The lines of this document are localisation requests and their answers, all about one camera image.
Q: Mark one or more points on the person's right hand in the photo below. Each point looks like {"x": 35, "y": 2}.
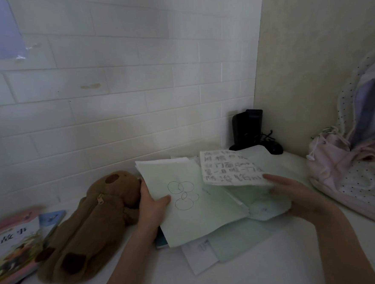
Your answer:
{"x": 294, "y": 197}

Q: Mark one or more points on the person's left hand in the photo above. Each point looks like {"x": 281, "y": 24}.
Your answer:
{"x": 150, "y": 210}

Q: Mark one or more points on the person's right thumb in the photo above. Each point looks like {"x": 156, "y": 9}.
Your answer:
{"x": 275, "y": 177}

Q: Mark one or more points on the person's left thumb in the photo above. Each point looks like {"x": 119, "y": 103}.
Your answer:
{"x": 163, "y": 200}

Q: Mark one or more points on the paper sheet with drawn circles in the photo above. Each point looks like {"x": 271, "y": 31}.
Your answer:
{"x": 185, "y": 204}

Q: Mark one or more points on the handwritten paper sheet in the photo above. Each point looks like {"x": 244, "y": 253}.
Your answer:
{"x": 229, "y": 169}

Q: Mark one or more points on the person's right forearm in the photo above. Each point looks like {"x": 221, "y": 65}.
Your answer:
{"x": 342, "y": 248}

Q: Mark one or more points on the person's left forearm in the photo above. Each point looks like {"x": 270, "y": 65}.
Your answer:
{"x": 125, "y": 266}

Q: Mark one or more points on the black desktop speaker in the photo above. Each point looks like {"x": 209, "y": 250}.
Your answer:
{"x": 247, "y": 128}

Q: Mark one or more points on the small white paper sheet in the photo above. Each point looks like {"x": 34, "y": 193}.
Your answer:
{"x": 200, "y": 253}

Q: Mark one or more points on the pale green paper sheet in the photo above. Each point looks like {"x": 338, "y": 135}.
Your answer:
{"x": 242, "y": 239}

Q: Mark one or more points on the brown plush dog pencil case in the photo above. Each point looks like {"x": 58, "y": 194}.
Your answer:
{"x": 91, "y": 230}

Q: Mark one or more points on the blue book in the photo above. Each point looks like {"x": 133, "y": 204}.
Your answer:
{"x": 50, "y": 222}

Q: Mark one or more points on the polka dot hooded jacket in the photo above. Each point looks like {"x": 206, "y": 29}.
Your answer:
{"x": 367, "y": 102}

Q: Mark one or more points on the pink illustrated storybook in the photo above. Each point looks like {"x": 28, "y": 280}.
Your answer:
{"x": 12, "y": 251}

